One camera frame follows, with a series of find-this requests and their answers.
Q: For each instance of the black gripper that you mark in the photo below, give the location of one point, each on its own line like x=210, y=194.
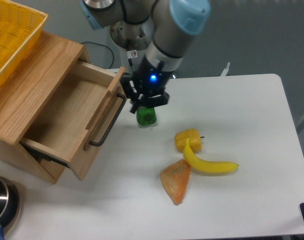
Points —
x=149, y=85

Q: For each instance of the black metal drawer handle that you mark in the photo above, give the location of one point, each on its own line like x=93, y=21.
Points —
x=112, y=122

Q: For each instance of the wooden top drawer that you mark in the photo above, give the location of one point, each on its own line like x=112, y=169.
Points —
x=79, y=111

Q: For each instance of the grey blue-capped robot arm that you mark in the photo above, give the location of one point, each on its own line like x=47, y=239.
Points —
x=176, y=24

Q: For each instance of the wooden drawer cabinet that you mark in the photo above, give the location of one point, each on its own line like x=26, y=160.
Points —
x=27, y=91

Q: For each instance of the green toy bell pepper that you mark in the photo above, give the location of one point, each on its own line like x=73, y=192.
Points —
x=146, y=116

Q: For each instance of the yellow toy bell pepper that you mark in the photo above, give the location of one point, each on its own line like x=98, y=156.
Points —
x=195, y=140

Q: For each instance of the yellow toy banana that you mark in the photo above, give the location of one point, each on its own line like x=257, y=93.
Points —
x=206, y=166

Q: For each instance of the orange toy bread slice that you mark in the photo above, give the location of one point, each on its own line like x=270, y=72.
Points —
x=175, y=179

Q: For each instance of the yellow plastic basket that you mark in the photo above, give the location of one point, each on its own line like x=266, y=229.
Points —
x=20, y=28

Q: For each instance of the steel pot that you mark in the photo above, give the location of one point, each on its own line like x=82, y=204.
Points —
x=10, y=205

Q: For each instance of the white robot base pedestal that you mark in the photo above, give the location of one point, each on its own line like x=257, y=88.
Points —
x=132, y=41

